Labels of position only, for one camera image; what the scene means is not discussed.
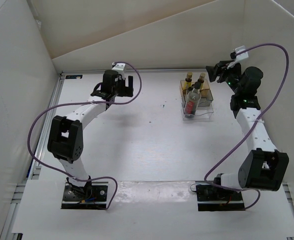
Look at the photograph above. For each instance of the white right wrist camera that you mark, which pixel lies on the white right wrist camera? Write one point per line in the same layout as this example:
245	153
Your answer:
238	55

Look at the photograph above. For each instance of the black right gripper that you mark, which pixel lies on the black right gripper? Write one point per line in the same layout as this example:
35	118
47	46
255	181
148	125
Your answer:
213	71

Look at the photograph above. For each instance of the blue table label sticker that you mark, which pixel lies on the blue table label sticker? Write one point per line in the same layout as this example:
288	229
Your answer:
74	77

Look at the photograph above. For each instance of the small yellow bottle brown cap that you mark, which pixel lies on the small yellow bottle brown cap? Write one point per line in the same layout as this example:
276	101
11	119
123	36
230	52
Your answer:
201	79

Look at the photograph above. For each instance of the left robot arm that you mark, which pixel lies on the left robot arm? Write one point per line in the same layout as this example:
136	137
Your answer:
66	142

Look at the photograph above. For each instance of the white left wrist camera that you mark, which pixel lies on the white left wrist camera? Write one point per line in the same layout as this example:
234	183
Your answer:
119	67

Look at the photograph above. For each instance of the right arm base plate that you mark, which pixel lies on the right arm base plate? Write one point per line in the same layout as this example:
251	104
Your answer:
213	199

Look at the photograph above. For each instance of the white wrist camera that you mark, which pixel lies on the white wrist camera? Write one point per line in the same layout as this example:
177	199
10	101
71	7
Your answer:
119	67
238	55

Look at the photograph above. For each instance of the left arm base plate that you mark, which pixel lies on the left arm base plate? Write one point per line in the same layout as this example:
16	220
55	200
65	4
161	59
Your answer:
94	198

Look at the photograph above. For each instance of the small yellow bottle beige cap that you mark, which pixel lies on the small yellow bottle beige cap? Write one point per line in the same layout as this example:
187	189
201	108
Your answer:
188	81

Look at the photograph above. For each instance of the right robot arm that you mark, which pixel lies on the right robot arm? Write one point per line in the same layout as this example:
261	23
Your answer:
264	167

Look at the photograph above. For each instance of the tiered transparent organizer rack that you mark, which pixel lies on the tiered transparent organizer rack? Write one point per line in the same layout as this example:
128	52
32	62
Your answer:
204	109

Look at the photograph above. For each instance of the tall dark sauce bottle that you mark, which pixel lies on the tall dark sauce bottle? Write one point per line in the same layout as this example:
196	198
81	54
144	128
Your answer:
193	99

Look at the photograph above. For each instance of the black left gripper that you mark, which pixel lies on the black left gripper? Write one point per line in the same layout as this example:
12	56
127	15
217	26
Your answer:
126	91

